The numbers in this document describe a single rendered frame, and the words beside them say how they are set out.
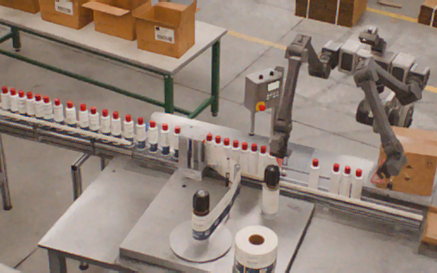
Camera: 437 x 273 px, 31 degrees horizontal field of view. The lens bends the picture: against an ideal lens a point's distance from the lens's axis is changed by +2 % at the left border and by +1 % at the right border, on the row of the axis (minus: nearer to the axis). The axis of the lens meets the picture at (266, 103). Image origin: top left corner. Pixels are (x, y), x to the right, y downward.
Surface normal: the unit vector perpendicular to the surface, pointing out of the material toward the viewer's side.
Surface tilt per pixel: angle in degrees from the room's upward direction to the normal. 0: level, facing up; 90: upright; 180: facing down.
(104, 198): 0
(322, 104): 0
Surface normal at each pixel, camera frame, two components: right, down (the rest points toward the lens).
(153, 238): 0.05, -0.85
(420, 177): -0.16, 0.51
